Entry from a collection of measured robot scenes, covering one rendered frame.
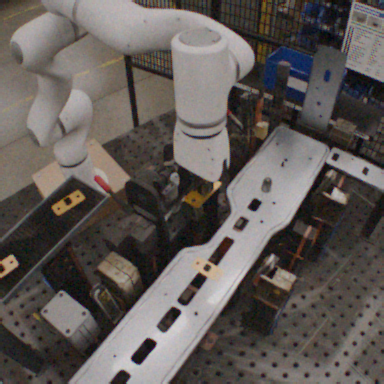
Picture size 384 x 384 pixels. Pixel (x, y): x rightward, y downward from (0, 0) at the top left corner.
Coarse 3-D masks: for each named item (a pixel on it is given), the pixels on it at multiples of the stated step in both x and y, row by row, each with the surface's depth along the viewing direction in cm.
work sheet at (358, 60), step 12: (348, 12) 119; (360, 12) 116; (372, 12) 113; (348, 24) 123; (360, 24) 120; (372, 24) 117; (360, 36) 123; (372, 36) 120; (360, 48) 126; (372, 48) 123; (348, 60) 133; (360, 60) 130; (372, 60) 126; (360, 72) 133; (372, 72) 130
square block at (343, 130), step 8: (344, 120) 127; (336, 128) 124; (344, 128) 123; (352, 128) 124; (336, 136) 126; (344, 136) 123; (352, 136) 128; (328, 144) 130; (336, 144) 128; (344, 144) 126; (336, 160) 133; (328, 168) 139; (320, 176) 143
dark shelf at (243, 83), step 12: (252, 72) 153; (264, 72) 153; (240, 84) 147; (252, 84) 146; (264, 96) 144; (288, 96) 141; (348, 96) 143; (300, 108) 138; (336, 108) 136; (348, 108) 137; (360, 108) 137; (372, 108) 138; (336, 120) 131; (348, 120) 131; (360, 120) 132; (372, 120) 132; (360, 132) 128; (372, 132) 127
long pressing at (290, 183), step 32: (288, 128) 133; (256, 160) 120; (288, 160) 121; (320, 160) 121; (256, 192) 111; (288, 192) 111; (224, 224) 103; (256, 224) 103; (288, 224) 105; (192, 256) 96; (224, 256) 96; (256, 256) 97; (160, 288) 90; (224, 288) 90; (128, 320) 84; (160, 320) 85; (192, 320) 84; (96, 352) 78; (128, 352) 79; (160, 352) 79
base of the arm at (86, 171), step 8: (88, 160) 125; (64, 168) 122; (72, 168) 121; (80, 168) 123; (88, 168) 127; (96, 168) 144; (64, 176) 127; (80, 176) 126; (88, 176) 129; (104, 176) 141; (96, 184) 136; (104, 192) 137
